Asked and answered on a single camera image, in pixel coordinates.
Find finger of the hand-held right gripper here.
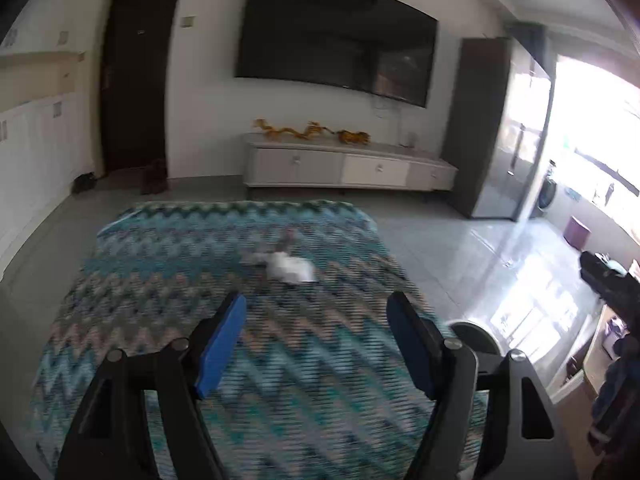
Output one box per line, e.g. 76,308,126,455
579,251,640,312

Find teal zigzag blanket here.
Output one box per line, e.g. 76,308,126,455
30,200,493,480

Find white round trash bin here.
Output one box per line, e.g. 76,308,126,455
447,319,502,357

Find dark cloth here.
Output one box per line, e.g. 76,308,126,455
589,335,640,457

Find long golden dragon ornament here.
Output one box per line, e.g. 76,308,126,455
252,119,335,141

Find black wall television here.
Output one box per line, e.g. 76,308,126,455
234,0,440,109

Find white wall cabinets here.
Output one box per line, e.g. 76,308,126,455
0,50,96,266

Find grey washing machine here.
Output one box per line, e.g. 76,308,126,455
535,160,562,219

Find white television cabinet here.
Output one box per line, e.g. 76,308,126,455
242,132,458,197

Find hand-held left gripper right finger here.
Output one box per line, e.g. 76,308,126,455
386,291,581,480

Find purple stool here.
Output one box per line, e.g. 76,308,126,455
563,215,593,250

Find dark wooden door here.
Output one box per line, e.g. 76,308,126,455
100,0,183,177

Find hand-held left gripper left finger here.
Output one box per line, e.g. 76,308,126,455
55,291,248,480

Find light wooden furniture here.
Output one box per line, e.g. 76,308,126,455
564,305,622,402

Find grey refrigerator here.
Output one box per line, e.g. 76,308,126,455
442,35,556,222

